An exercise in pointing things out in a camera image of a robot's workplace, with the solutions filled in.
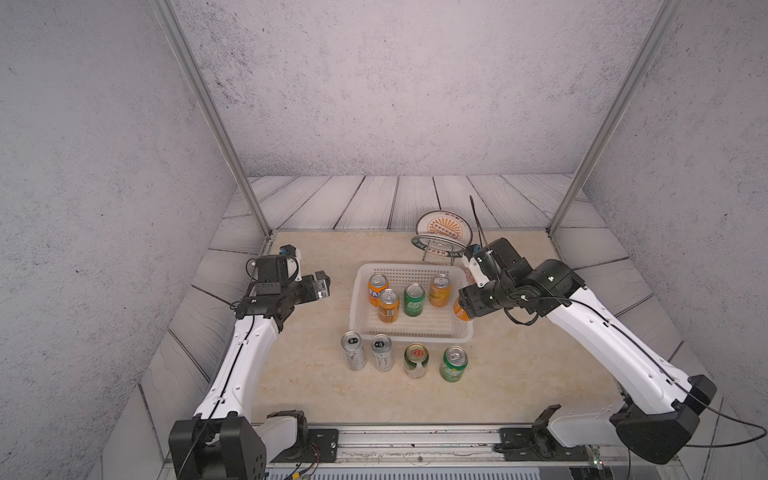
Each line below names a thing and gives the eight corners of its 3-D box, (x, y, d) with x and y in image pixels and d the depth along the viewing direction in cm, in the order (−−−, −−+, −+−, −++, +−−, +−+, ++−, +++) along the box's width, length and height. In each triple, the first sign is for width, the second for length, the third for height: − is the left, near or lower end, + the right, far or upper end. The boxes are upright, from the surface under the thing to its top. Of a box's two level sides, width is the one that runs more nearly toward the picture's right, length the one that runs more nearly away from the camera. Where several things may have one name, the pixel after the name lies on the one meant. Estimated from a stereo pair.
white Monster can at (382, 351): (374, 374, 86) (370, 353, 75) (374, 355, 90) (371, 333, 79) (393, 374, 86) (393, 353, 75) (393, 355, 90) (393, 333, 79)
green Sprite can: (441, 383, 85) (446, 368, 76) (439, 362, 89) (443, 345, 80) (462, 383, 85) (469, 368, 76) (459, 362, 89) (466, 345, 80)
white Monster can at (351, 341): (347, 372, 87) (340, 351, 76) (349, 354, 91) (342, 330, 80) (365, 372, 87) (361, 351, 76) (366, 353, 91) (362, 330, 80)
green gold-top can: (404, 381, 85) (405, 365, 77) (404, 359, 89) (405, 342, 81) (426, 380, 85) (429, 365, 77) (424, 359, 89) (427, 342, 81)
